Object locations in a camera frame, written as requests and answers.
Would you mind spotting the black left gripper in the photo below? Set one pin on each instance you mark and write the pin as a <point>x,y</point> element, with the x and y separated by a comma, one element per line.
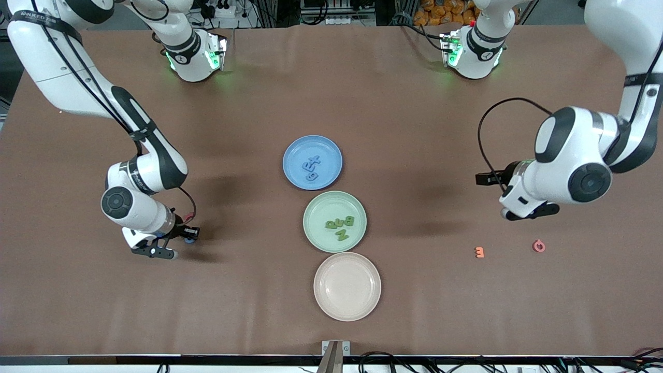
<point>510,171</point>

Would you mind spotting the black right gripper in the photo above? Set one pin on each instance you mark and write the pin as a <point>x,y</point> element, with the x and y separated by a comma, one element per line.
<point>181,226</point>

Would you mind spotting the blue foam plus sign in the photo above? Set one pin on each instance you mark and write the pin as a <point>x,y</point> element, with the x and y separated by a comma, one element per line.
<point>315,159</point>

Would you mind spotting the green foam letter B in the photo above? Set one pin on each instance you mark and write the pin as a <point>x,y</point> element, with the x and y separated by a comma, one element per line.
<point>346,221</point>

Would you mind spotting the green foam letter Z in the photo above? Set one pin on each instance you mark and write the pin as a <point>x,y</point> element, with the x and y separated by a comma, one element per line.
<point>342,236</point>

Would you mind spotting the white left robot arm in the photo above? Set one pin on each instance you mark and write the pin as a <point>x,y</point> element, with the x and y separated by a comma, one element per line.
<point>570,155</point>

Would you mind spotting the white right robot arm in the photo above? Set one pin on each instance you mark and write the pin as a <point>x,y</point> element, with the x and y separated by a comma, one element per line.
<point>134,207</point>

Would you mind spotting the brown table cover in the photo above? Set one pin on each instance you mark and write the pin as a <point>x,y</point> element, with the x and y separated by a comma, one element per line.
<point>207,290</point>

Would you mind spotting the orange foam letter E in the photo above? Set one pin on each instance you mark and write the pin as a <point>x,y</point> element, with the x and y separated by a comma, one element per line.
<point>481,252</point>

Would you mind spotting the pink foam letter G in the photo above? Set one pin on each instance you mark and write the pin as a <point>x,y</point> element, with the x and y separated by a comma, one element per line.
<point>535,246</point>

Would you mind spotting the green plate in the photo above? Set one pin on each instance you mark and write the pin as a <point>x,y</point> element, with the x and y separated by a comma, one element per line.
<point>321,207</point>

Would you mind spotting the blue plate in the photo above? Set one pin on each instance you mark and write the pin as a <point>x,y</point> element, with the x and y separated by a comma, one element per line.
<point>298,153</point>

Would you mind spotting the green-lit left base box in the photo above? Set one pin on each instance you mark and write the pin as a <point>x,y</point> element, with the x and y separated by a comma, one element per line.
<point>450,49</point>

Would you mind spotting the green-lit base box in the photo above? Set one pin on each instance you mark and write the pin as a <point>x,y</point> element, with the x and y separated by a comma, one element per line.
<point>450,49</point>
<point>216,52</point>

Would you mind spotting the beige plate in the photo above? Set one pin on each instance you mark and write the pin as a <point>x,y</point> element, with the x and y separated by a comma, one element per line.
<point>347,287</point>

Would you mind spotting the bag of oranges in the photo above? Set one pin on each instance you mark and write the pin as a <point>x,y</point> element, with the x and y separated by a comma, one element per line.
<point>440,13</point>

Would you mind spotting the green-lit right base box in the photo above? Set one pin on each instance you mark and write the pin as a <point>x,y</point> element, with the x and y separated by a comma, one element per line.
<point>216,52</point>

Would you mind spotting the metal equipment rack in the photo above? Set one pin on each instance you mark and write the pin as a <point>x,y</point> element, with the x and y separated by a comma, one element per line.
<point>336,10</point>

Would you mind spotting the black table edge rail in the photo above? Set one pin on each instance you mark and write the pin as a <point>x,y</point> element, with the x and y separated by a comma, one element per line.
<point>103,359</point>

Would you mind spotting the grey metal table bracket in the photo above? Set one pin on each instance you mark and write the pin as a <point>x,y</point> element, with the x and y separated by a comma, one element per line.
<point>335,357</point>

